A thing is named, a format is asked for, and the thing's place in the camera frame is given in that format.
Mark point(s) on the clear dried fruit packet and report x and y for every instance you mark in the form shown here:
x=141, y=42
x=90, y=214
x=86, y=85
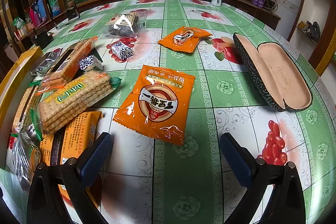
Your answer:
x=124, y=26

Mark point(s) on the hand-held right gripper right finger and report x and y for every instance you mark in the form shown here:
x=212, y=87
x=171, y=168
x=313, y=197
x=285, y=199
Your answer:
x=236, y=158

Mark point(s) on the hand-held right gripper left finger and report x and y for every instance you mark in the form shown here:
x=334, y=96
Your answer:
x=96, y=154

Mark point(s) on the blue bag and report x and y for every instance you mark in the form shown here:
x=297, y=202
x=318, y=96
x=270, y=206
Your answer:
x=41, y=9

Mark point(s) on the big orange barcode packet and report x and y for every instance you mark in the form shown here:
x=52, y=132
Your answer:
x=78, y=134

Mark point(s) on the green white bag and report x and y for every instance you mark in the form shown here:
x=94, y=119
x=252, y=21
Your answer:
x=19, y=23

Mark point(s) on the small orange snack packet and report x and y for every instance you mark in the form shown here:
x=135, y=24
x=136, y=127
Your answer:
x=182, y=39

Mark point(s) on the large-print orange snack packet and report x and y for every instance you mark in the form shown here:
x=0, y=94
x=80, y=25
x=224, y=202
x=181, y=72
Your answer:
x=157, y=103

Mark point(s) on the green label cracker pack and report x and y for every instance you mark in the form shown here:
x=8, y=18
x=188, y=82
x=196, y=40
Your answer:
x=73, y=100

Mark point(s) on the fruit print tablecloth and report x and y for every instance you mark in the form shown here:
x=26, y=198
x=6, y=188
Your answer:
x=210, y=87

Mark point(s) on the silver foil snack packet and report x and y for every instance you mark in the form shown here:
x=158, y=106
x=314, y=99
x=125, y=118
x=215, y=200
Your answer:
x=25, y=158

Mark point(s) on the open patterned glasses case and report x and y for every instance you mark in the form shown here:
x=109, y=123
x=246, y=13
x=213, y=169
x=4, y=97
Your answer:
x=278, y=74

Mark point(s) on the orange wrapper cracker pack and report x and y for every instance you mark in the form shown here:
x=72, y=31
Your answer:
x=76, y=58

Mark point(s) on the crumpled silver foil packet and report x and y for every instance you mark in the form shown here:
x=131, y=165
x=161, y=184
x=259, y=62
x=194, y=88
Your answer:
x=46, y=64

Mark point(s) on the clear cracker pack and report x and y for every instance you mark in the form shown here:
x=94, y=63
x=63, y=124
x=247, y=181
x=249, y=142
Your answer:
x=26, y=106

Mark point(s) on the blue white patterned candy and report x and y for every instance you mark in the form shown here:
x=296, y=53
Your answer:
x=90, y=62
x=121, y=50

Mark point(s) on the dark shoes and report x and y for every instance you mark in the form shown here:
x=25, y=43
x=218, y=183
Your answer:
x=311, y=29

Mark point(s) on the small black device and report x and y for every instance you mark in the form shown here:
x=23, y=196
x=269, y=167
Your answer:
x=72, y=12

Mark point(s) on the yellow cardboard box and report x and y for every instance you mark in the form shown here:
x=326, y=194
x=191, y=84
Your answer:
x=15, y=74

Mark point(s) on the black box device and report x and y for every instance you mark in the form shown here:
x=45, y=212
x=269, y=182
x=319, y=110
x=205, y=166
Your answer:
x=42, y=38

